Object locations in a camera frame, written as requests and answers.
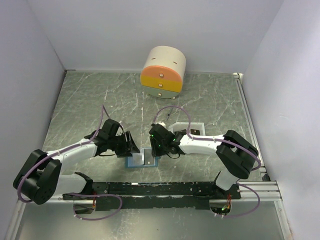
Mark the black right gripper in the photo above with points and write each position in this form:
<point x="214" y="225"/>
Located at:
<point x="155" y="151"/>

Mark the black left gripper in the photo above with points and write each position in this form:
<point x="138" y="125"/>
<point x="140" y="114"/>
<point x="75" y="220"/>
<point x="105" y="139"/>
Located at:
<point x="129" y="146"/>

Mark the silver VIP card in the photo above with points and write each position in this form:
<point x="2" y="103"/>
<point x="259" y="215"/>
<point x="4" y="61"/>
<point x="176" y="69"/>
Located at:
<point x="136" y="160"/>

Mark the blue card holder wallet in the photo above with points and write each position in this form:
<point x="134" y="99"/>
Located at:
<point x="156" y="158"/>

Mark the white card tray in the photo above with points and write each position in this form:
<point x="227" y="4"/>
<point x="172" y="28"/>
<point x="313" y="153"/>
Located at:
<point x="196" y="128"/>

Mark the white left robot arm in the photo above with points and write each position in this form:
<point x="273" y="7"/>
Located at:
<point x="41" y="178"/>

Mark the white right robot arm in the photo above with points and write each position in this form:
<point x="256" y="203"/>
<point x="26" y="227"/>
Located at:
<point x="236" y="153"/>

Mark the round three-drawer mini cabinet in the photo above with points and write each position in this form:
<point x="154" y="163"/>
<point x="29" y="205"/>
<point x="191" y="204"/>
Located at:
<point x="163" y="73"/>

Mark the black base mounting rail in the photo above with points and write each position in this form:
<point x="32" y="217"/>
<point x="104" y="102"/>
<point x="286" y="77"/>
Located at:
<point x="149" y="195"/>

